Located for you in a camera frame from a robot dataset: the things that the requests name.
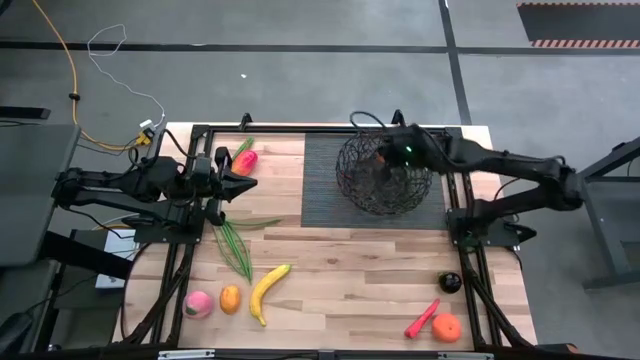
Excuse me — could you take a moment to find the red carrot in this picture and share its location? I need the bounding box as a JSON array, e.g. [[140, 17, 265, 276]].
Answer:
[[403, 298, 442, 340]]

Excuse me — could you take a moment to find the grey metal stand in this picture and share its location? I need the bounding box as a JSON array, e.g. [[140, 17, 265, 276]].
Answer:
[[577, 134, 640, 292]]

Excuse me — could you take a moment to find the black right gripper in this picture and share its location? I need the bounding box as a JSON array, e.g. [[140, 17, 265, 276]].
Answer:
[[367, 123, 432, 185]]

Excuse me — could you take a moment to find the grey desk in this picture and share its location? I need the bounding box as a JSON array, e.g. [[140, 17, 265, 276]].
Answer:
[[0, 123, 82, 269]]

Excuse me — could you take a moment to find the red yellow mango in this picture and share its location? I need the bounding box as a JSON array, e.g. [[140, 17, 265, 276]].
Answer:
[[230, 149, 260, 177]]

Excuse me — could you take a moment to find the dark grey woven mat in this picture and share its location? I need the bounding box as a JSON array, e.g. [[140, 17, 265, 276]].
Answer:
[[301, 132, 449, 230]]

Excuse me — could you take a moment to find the black wire basket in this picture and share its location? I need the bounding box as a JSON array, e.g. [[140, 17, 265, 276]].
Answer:
[[335, 130, 434, 217]]

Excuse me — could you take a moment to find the yellow cable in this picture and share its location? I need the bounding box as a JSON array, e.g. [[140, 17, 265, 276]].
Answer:
[[30, 0, 154, 151]]

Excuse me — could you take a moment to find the orange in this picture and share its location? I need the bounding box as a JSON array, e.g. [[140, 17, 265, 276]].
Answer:
[[431, 312, 463, 344]]

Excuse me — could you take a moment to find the silver metal bracket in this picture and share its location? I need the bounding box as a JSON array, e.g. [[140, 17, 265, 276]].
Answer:
[[157, 349, 217, 360], [437, 351, 495, 360]]

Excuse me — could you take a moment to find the black metal table frame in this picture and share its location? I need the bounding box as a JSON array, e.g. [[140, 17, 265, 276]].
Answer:
[[119, 110, 539, 351]]

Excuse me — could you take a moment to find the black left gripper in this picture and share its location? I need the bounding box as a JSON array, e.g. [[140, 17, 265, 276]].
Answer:
[[188, 146, 259, 227]]

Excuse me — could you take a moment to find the black hazard-striped floor mat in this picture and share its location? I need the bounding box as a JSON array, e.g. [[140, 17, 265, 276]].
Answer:
[[516, 2, 640, 50]]

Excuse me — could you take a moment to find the thin white cable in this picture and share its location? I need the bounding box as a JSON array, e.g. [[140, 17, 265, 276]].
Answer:
[[87, 23, 167, 130]]

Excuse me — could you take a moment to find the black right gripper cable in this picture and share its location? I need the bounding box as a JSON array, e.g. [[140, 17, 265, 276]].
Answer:
[[348, 110, 389, 132]]

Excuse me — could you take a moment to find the yellow orange lemon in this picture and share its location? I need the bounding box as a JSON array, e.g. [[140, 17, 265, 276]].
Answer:
[[219, 284, 242, 316]]

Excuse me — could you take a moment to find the black diagonal beam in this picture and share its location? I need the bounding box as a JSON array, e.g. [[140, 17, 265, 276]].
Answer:
[[39, 229, 134, 281]]

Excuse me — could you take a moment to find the long green beans bunch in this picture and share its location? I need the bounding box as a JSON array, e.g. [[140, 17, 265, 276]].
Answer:
[[212, 136, 284, 285]]

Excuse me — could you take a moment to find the pink peach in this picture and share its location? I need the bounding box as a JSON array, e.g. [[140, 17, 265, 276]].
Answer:
[[182, 290, 215, 320]]

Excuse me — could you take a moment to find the white box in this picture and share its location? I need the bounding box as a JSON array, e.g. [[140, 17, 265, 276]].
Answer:
[[93, 227, 139, 291]]

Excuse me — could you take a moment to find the black rounded object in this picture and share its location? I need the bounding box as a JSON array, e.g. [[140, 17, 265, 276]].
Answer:
[[0, 309, 34, 354]]

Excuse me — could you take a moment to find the black flat bar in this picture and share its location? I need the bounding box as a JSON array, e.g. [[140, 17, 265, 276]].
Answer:
[[0, 105, 52, 121]]

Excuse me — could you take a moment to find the yellow banana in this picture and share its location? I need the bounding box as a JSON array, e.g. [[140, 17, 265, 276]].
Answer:
[[248, 263, 293, 328]]

